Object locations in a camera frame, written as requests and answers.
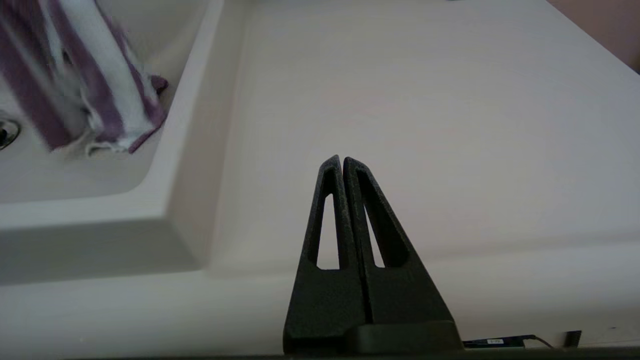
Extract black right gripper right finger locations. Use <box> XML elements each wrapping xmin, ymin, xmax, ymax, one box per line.
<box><xmin>342</xmin><ymin>156</ymin><xmax>456</xmax><ymax>326</ymax></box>

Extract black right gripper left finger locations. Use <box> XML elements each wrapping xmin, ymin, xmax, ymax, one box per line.
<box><xmin>282</xmin><ymin>155</ymin><xmax>373</xmax><ymax>356</ymax></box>

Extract purple white striped towel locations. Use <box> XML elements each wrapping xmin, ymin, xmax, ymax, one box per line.
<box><xmin>0</xmin><ymin>0</ymin><xmax>169</xmax><ymax>157</ymax></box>

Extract white ceramic sink basin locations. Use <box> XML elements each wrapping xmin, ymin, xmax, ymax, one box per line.
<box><xmin>0</xmin><ymin>0</ymin><xmax>251</xmax><ymax>287</ymax></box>

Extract chrome drain stopper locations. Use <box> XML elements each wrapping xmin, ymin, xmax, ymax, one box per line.
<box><xmin>0</xmin><ymin>116</ymin><xmax>22</xmax><ymax>151</ymax></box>

